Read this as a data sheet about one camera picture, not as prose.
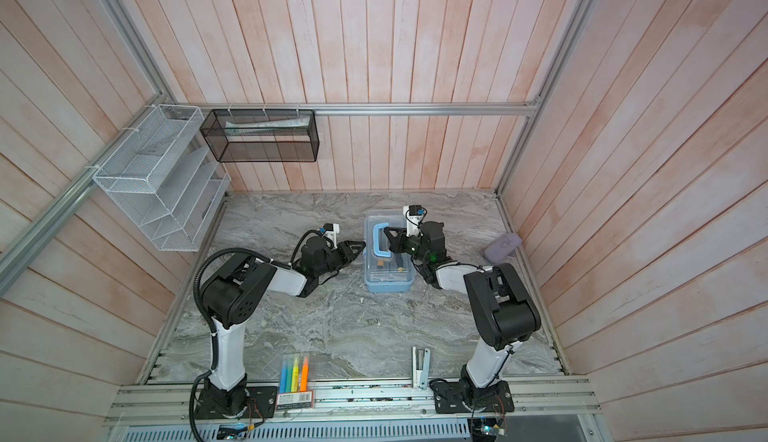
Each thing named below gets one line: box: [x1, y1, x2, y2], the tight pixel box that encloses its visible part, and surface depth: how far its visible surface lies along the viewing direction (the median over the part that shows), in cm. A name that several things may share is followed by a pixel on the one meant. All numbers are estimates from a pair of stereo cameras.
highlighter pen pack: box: [276, 354, 314, 410], surface depth 78 cm
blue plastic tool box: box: [363, 209, 416, 293], surface depth 90 cm
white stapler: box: [412, 346, 431, 390], surface depth 78 cm
